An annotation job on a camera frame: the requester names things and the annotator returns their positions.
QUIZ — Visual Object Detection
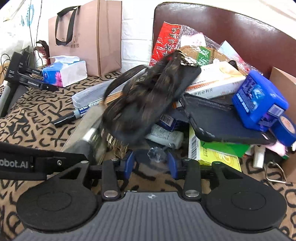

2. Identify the pink cardboard storage box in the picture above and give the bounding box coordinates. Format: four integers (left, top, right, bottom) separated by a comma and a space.
269, 67, 295, 183

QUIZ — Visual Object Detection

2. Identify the red snack package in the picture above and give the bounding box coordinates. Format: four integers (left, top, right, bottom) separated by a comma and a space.
149, 22, 182, 67

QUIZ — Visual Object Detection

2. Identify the makeup brush in sleeve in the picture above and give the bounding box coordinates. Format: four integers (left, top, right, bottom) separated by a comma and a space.
61, 127, 106, 165

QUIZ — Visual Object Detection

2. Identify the dark camouflage strap bag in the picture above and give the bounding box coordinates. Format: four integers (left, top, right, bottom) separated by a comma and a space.
102, 50, 201, 144

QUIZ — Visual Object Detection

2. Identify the metal binder clip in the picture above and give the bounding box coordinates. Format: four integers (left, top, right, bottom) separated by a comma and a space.
263, 161, 287, 184

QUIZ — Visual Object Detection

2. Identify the dark brown wooden headboard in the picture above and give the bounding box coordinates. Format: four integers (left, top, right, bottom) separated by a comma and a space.
152, 2, 295, 77

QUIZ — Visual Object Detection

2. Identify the green yellow medicine box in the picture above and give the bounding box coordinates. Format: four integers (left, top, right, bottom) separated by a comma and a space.
188, 126, 250, 172

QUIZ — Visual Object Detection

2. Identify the white orange medicine box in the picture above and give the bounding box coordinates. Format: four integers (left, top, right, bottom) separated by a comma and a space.
185, 61, 245, 99

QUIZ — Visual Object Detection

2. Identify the blue tape roll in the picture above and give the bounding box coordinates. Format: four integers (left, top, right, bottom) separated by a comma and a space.
271, 114, 296, 147

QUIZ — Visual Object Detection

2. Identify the black phone case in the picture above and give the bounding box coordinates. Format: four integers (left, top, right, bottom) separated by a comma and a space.
179, 93, 276, 145

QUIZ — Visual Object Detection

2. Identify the black device on stand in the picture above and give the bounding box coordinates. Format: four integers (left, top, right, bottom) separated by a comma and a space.
1, 47, 58, 117

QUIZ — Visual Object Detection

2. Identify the blue plastic bottle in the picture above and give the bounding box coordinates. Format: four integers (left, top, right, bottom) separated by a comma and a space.
232, 70, 288, 132

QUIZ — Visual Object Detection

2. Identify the black marker pen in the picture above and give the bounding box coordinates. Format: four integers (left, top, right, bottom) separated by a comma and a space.
53, 106, 90, 128

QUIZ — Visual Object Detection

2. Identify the pink paper shopping bag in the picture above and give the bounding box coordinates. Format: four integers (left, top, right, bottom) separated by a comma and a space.
48, 1, 122, 76

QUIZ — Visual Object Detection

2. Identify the tissue pack blue pink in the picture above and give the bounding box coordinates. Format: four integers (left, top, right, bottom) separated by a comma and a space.
42, 55, 87, 87

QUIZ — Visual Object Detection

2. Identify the clear plastic pen case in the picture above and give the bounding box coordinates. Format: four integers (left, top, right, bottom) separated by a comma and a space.
72, 80, 113, 109

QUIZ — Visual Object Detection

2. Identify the white small tube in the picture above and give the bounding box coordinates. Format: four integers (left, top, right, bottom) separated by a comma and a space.
145, 125, 184, 149

